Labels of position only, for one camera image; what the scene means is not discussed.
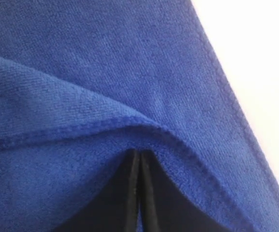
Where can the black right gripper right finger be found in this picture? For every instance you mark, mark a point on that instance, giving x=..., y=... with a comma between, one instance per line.
x=163, y=208

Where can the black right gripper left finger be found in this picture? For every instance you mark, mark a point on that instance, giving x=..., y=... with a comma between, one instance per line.
x=115, y=208

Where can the blue towel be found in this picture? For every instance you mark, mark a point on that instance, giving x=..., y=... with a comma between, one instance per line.
x=83, y=81

